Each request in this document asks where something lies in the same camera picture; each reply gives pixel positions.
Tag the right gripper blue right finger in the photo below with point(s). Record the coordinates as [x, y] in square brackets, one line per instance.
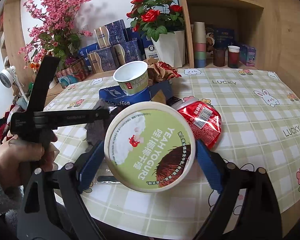
[208, 166]

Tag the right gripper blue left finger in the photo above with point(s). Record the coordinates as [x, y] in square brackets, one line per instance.
[88, 165]

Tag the red snack wrapper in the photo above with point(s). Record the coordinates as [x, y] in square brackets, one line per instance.
[204, 121]

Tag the green yogurt cup lid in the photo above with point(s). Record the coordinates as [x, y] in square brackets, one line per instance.
[149, 147]

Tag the blue coffee box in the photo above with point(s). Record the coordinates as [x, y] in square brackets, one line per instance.
[115, 96]

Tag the green white yogurt cup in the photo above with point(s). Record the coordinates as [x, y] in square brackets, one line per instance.
[132, 77]

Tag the person's left hand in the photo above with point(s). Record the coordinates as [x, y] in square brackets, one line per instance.
[16, 151]

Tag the white desk fan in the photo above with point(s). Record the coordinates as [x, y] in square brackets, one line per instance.
[8, 77]

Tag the green plaid bunny tablecloth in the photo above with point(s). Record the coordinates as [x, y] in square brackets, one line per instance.
[260, 128]

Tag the blue gold gift box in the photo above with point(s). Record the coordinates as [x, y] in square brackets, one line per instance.
[111, 34]
[127, 52]
[103, 60]

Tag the pink blossom plant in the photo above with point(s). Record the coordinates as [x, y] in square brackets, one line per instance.
[56, 34]

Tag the brown crumpled paper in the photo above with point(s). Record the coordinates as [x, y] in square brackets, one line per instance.
[159, 71]

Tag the brown glass cup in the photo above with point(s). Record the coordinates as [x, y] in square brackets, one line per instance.
[219, 57]

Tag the dark drink cup white lid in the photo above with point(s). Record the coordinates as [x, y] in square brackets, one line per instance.
[233, 56]

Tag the small blue purple box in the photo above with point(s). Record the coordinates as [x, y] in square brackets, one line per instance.
[247, 55]

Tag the white flower pot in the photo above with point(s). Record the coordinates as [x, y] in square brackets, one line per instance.
[171, 48]

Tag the white blue medicine box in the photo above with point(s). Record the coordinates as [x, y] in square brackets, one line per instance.
[151, 52]

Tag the stack of pastel cups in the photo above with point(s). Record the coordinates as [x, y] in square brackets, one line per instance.
[199, 44]

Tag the red rose bouquet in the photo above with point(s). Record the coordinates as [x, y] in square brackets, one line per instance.
[155, 17]

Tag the wooden shelf unit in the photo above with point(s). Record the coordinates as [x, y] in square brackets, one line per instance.
[270, 26]

